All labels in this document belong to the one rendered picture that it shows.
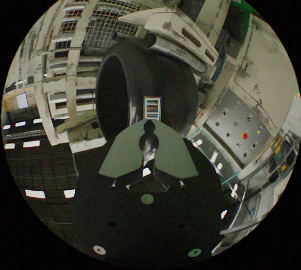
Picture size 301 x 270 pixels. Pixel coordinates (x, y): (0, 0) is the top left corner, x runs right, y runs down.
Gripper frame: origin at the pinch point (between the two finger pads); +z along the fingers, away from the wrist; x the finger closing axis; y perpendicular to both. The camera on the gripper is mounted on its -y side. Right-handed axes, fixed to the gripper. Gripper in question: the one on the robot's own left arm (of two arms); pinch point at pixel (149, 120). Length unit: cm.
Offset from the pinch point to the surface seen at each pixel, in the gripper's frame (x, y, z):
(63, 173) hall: -579, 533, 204
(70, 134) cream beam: -66, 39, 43
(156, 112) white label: 1.4, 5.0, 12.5
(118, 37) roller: -14.9, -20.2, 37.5
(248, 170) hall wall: 841, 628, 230
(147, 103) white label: -0.7, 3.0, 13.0
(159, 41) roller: 2.0, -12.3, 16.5
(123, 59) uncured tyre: -8.2, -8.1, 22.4
